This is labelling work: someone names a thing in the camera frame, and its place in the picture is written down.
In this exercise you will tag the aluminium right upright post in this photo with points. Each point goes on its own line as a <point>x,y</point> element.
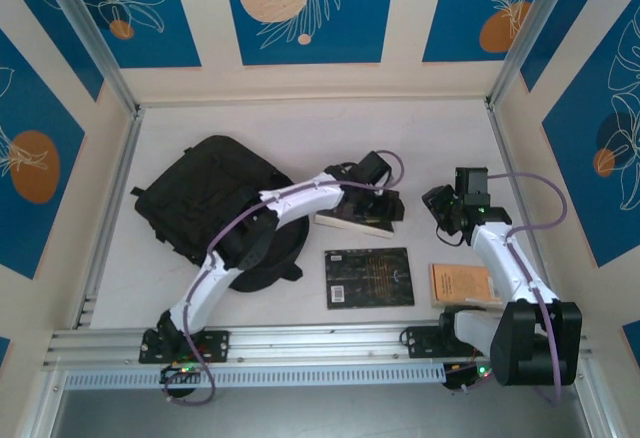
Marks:
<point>530,38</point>

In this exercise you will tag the aluminium mounting rail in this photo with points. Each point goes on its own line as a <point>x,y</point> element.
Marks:
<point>325,338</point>

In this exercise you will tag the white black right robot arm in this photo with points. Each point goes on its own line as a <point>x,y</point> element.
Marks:
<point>500,268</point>

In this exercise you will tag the aluminium upright post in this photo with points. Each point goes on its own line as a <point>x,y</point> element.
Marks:
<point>90,38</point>
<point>530,38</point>

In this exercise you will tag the aluminium right side rail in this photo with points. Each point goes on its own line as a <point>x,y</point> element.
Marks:
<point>507,148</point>

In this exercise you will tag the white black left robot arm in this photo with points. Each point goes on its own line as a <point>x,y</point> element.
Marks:
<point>300,203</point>

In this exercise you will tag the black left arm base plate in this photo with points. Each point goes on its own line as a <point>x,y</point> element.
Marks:
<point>220,345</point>

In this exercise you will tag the black book with barcode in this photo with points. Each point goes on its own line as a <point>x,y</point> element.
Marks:
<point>370,278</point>

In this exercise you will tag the black thick paperback book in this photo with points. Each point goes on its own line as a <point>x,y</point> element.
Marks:
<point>350,225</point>

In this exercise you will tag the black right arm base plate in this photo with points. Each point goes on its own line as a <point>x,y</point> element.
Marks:
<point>420,343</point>

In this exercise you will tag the black backpack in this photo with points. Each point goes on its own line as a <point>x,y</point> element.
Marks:
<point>200,188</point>

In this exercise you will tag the tan orange paperback book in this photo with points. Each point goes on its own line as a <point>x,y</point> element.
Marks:
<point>460,283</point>

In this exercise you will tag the aluminium left side rail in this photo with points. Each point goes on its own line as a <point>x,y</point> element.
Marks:
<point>117,183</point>

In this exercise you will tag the aluminium left upright post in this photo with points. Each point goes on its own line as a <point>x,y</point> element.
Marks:
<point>90,38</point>

